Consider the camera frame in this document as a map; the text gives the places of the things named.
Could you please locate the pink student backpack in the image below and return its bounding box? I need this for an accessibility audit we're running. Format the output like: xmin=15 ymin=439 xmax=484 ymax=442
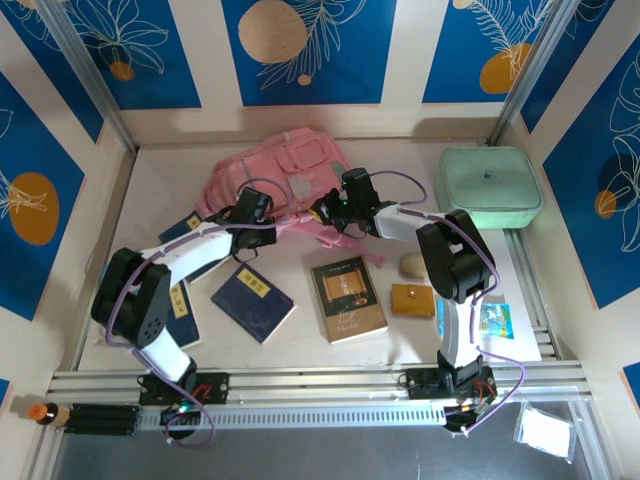
xmin=202 ymin=127 xmax=386 ymax=266

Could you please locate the blue book with yellow label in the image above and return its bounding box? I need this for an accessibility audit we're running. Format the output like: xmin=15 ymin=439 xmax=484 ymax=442
xmin=169 ymin=279 xmax=202 ymax=350
xmin=210 ymin=263 xmax=295 ymax=344
xmin=158 ymin=209 xmax=227 ymax=285

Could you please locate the brown paperback book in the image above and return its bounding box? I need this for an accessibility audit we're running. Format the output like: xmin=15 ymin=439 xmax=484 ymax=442
xmin=309 ymin=255 xmax=390 ymax=346

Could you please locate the clear bag with white contents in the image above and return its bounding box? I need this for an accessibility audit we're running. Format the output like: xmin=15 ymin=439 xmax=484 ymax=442
xmin=514 ymin=399 xmax=574 ymax=460

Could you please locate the beige oval stone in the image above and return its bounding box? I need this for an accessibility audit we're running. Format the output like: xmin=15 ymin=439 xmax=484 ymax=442
xmin=399 ymin=252 xmax=427 ymax=279

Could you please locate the brown leather wallet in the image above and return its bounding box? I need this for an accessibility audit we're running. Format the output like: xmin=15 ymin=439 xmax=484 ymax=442
xmin=390 ymin=283 xmax=436 ymax=319

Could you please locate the mint green zipped case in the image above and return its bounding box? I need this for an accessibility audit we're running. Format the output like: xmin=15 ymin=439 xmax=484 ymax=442
xmin=438 ymin=145 xmax=544 ymax=231

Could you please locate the blue snack packet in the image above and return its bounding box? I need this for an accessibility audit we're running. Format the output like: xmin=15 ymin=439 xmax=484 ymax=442
xmin=437 ymin=298 xmax=511 ymax=341

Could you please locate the black ribbed bar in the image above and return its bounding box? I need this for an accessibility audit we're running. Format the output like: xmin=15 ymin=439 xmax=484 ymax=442
xmin=63 ymin=403 xmax=141 ymax=436

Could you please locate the aluminium front rail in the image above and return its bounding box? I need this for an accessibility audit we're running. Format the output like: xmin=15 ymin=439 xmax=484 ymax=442
xmin=47 ymin=364 xmax=589 ymax=401

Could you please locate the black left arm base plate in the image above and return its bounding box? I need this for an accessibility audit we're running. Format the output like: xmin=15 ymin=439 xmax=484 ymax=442
xmin=138 ymin=370 xmax=231 ymax=406

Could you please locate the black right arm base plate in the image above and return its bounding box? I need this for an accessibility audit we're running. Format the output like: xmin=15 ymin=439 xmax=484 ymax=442
xmin=404 ymin=367 xmax=496 ymax=401

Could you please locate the slotted grey cable duct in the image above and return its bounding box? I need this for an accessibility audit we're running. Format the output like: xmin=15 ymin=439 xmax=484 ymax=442
xmin=137 ymin=403 xmax=449 ymax=432

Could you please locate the aluminium corner post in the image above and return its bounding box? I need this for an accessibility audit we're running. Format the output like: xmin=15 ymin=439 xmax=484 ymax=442
xmin=487 ymin=0 xmax=584 ymax=146
xmin=37 ymin=0 xmax=139 ymax=154

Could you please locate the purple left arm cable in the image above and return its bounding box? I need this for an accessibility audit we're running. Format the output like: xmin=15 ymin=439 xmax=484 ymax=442
xmin=106 ymin=219 xmax=281 ymax=449

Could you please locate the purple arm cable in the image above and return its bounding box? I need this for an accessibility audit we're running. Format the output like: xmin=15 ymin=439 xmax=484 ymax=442
xmin=372 ymin=169 xmax=529 ymax=436
xmin=106 ymin=219 xmax=281 ymax=449

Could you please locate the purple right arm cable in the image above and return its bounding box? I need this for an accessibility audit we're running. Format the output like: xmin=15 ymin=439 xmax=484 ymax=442
xmin=372 ymin=169 xmax=529 ymax=436

